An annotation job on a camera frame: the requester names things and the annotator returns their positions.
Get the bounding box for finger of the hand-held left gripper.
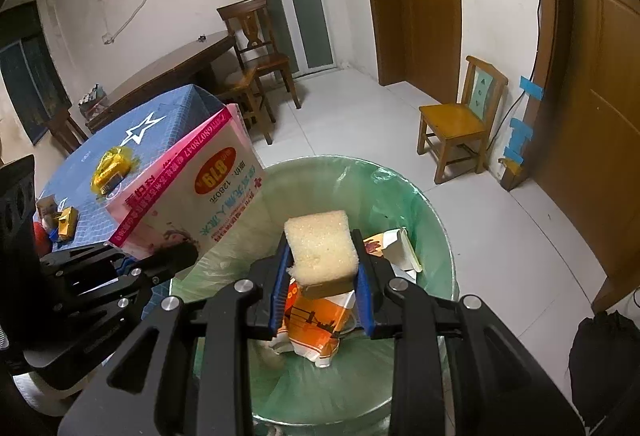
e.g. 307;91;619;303
50;242;200;319
39;246;127;279

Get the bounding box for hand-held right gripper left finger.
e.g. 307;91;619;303
59;233;293;436

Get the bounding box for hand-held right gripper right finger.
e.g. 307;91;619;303
350;228;586;436

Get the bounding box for orange paper cup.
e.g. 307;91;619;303
270;281;361;369

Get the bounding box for yellow sponge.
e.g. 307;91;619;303
284;210;362;299

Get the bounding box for printed paper cup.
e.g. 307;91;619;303
362;227;423;287

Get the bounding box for pink and white packet box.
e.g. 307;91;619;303
107;103;266;267

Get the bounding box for bin with green liner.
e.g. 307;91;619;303
167;156;458;436

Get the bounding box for small brown box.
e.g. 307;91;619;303
36;196;58;229

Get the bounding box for small yellow box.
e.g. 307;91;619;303
56;207;80;239

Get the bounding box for gold foil wrapper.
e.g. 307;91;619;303
90;146;138;197

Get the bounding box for blue checked tablecloth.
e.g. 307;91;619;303
32;84;241;261

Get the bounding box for dark wooden chair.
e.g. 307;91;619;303
47;108;90;157

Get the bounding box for dark window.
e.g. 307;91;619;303
0;33;73;147

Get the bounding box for low wooden chair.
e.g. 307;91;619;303
215;66;276;145

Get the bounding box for dark wooden table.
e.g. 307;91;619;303
85;30;238;131

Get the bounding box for brown cardboard piece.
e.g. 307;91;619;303
499;158;526;191

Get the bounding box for small light wooden chair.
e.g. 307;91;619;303
416;56;509;185

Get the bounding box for blue tape strip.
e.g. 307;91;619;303
519;76;546;100
502;116;535;164

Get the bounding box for tall wooden chair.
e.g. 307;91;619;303
216;0;302;109

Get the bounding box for black bag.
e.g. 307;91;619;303
567;310;640;417

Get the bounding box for wide brown wooden door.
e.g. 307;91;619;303
530;0;640;311

